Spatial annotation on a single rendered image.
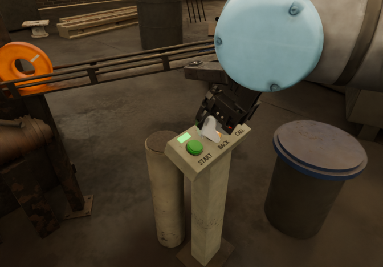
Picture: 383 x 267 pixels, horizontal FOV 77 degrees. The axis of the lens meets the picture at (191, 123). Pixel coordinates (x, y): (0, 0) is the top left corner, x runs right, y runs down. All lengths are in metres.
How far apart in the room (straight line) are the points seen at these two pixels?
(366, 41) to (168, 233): 0.93
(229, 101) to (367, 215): 1.13
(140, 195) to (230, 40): 1.14
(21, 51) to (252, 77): 0.79
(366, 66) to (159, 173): 0.65
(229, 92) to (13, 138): 0.76
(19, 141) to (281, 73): 0.89
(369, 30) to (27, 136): 0.94
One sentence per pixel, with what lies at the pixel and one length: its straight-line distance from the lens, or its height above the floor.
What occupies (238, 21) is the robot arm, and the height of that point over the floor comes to 0.95.
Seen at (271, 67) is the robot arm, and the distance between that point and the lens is 0.22.
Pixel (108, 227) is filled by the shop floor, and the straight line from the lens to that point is 1.23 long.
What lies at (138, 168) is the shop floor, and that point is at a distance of 1.44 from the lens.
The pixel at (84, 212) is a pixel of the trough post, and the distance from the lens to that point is 1.31.
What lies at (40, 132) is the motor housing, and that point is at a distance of 1.00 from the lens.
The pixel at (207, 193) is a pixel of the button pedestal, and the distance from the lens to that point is 0.72.
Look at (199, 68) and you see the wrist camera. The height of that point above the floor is 0.82.
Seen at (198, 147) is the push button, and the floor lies 0.61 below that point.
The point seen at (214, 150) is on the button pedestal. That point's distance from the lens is 0.62.
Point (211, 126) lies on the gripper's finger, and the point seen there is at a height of 0.71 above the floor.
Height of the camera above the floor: 0.99
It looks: 34 degrees down
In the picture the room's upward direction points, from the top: straight up
